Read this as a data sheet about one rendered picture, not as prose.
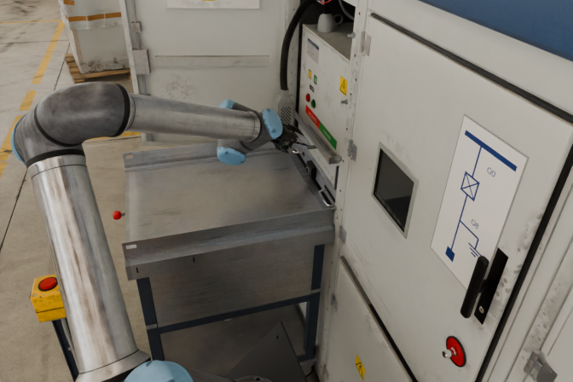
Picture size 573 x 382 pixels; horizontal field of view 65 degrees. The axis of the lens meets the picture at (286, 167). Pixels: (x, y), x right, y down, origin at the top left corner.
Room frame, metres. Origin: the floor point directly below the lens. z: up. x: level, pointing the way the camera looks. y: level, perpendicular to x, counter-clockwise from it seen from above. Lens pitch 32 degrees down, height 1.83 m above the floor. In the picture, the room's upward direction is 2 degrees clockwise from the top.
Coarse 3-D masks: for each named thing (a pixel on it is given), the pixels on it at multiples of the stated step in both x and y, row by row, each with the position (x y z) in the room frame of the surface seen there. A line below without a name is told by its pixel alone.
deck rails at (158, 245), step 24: (216, 144) 1.66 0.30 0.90; (264, 144) 1.72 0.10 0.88; (144, 168) 1.54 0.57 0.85; (288, 216) 1.18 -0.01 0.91; (312, 216) 1.20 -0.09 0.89; (144, 240) 1.04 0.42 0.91; (168, 240) 1.06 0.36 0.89; (192, 240) 1.08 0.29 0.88; (216, 240) 1.10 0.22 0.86; (240, 240) 1.12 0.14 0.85
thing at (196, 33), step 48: (144, 0) 1.78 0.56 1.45; (192, 0) 1.77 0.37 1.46; (240, 0) 1.79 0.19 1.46; (144, 48) 1.77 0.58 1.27; (192, 48) 1.79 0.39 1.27; (240, 48) 1.81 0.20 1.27; (192, 96) 1.79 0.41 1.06; (240, 96) 1.81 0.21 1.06; (144, 144) 1.74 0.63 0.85; (192, 144) 1.76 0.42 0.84
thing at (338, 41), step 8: (304, 24) 1.73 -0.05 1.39; (344, 24) 1.77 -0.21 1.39; (352, 24) 1.77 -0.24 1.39; (312, 32) 1.63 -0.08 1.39; (320, 32) 1.63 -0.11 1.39; (328, 32) 1.64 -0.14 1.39; (336, 32) 1.64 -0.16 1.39; (344, 32) 1.65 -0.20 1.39; (328, 40) 1.54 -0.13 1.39; (336, 40) 1.54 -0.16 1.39; (344, 40) 1.55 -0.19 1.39; (336, 48) 1.44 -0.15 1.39; (344, 48) 1.46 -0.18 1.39; (344, 56) 1.36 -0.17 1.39
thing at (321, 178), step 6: (306, 150) 1.60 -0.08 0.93; (306, 156) 1.59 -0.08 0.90; (312, 156) 1.55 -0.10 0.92; (306, 162) 1.58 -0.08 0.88; (318, 168) 1.46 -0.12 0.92; (318, 174) 1.45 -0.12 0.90; (324, 174) 1.42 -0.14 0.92; (318, 180) 1.45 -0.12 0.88; (324, 180) 1.39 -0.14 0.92; (324, 186) 1.39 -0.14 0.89; (330, 186) 1.34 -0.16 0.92; (324, 192) 1.39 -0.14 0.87; (330, 192) 1.34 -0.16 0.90; (336, 192) 1.31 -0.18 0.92; (330, 198) 1.33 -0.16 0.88
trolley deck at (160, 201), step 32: (256, 160) 1.63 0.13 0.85; (288, 160) 1.64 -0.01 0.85; (128, 192) 1.38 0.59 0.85; (160, 192) 1.38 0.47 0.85; (192, 192) 1.39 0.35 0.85; (224, 192) 1.40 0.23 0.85; (256, 192) 1.40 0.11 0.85; (288, 192) 1.41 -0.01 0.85; (128, 224) 1.19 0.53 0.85; (160, 224) 1.19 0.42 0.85; (192, 224) 1.20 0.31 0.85; (224, 224) 1.20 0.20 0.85; (160, 256) 1.04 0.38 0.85; (192, 256) 1.05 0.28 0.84; (224, 256) 1.08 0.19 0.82; (256, 256) 1.11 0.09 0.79
